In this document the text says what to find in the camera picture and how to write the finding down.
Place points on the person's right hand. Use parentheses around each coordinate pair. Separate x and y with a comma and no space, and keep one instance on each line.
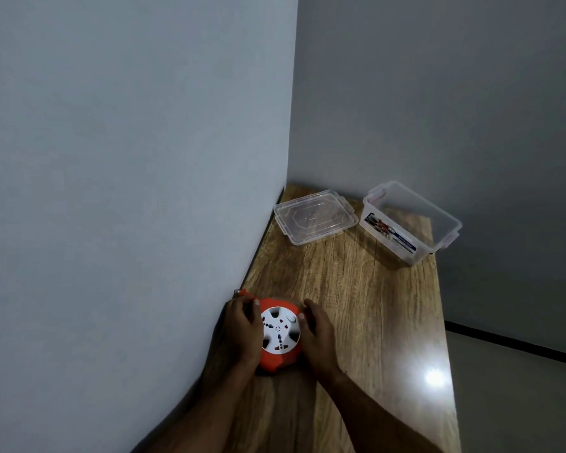
(318,342)

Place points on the person's left hand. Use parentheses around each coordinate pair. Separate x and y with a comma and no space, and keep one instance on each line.
(241,334)

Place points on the person's right thumb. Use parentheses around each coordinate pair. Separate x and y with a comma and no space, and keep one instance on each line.
(304,324)

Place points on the person's left thumb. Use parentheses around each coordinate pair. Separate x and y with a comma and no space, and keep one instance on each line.
(255,310)

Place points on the person's left forearm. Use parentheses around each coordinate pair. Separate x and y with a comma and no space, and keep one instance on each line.
(203,410)

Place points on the person's right forearm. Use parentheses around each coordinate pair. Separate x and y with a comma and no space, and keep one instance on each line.
(375,417)

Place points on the clear plastic container lid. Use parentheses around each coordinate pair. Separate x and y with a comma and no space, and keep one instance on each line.
(316,216)

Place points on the clear plastic storage container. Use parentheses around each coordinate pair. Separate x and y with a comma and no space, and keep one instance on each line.
(408,222)

